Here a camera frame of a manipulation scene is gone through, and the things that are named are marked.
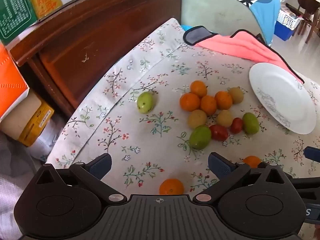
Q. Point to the green jujube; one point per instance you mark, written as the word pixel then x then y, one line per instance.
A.
pixel 250 123
pixel 145 102
pixel 200 138

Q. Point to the red cherry tomato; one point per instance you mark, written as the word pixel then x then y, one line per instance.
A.
pixel 218 132
pixel 236 125

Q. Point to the brown wooden chair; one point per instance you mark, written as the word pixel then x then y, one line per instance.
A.
pixel 306 7

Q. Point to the blue printed pillow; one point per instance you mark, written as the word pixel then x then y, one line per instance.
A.
pixel 260 7

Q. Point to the yellow box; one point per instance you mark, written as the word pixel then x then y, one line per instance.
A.
pixel 37 125

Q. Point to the blue plastic bin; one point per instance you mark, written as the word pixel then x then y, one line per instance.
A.
pixel 285 31

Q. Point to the orange carton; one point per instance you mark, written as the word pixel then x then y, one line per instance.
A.
pixel 11 85

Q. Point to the white perforated basket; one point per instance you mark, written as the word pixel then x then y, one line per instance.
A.
pixel 290 16

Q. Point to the yellow-brown round fruit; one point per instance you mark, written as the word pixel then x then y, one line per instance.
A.
pixel 225 118
pixel 197 118
pixel 236 95

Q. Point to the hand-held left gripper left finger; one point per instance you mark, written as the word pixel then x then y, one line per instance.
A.
pixel 101 166

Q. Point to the white plate with grey print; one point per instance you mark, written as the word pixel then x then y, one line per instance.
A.
pixel 282 97

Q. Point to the green carton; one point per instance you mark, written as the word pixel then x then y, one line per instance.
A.
pixel 15 12

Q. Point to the pink towel with black edging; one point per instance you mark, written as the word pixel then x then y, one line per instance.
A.
pixel 240 46

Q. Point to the brown wooden headboard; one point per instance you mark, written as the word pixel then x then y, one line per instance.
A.
pixel 100 35

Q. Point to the tan box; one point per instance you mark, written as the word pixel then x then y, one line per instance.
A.
pixel 22 115

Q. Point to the orange mandarin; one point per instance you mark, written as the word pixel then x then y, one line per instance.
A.
pixel 171 187
pixel 190 102
pixel 252 161
pixel 223 100
pixel 198 88
pixel 208 105

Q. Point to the floral printed cloth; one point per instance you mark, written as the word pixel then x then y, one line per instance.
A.
pixel 150 140

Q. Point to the pale waffle cloth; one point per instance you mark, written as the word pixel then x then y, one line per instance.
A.
pixel 12 185

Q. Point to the grey-green cushion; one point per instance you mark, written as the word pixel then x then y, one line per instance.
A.
pixel 215 12

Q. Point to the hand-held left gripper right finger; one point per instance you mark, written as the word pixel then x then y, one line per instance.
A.
pixel 220 165

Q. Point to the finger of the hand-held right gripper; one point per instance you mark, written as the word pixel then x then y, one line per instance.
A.
pixel 307 183
pixel 312 153

